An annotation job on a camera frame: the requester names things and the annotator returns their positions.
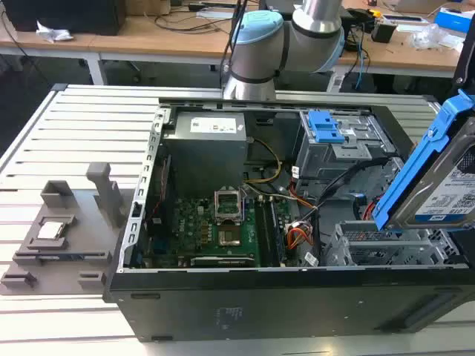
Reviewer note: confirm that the small black box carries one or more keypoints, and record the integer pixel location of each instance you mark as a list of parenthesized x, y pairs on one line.
[(383, 32)]

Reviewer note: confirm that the silver CPU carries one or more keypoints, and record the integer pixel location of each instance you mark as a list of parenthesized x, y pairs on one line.
[(52, 230)]

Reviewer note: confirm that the blue cardboard box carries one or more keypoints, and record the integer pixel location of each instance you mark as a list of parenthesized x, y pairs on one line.
[(454, 20)]

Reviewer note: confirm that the metal disk bay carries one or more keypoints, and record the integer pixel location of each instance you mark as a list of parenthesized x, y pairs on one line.
[(389, 244)]

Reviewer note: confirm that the black PC case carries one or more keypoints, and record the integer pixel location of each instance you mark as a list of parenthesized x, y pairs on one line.
[(259, 304)]

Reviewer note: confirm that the grey metal drive cage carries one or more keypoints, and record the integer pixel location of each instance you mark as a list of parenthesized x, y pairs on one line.
[(334, 163)]

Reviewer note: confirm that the grey parts rack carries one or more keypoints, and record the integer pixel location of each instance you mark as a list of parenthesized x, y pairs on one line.
[(70, 267)]

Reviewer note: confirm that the CPU socket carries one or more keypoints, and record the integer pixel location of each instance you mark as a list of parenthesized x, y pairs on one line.
[(228, 237)]

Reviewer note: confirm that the blue plastic cage latch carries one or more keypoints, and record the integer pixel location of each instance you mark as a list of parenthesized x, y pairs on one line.
[(324, 126)]

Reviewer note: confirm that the clear plastic bag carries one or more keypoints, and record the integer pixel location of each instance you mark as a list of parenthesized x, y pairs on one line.
[(430, 37)]

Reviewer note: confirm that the black graphics card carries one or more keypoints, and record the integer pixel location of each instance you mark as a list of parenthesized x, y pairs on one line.
[(222, 261)]

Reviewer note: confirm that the grey power supply unit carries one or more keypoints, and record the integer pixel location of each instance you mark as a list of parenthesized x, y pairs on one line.
[(208, 155)]

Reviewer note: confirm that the crumpled white paper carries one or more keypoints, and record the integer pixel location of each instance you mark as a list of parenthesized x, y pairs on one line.
[(53, 31)]

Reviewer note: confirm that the hard disk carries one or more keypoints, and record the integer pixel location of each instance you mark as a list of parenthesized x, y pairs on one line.
[(445, 185)]

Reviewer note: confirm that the wooden desk with boxes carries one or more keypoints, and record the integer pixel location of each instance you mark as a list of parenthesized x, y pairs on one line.
[(393, 55)]

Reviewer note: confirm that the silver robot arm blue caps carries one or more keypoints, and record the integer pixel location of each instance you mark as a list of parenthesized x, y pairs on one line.
[(256, 55)]

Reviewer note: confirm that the large black box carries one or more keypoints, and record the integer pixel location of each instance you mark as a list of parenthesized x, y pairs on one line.
[(67, 15)]

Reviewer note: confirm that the green motherboard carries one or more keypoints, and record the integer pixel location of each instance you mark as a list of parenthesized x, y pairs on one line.
[(193, 219)]

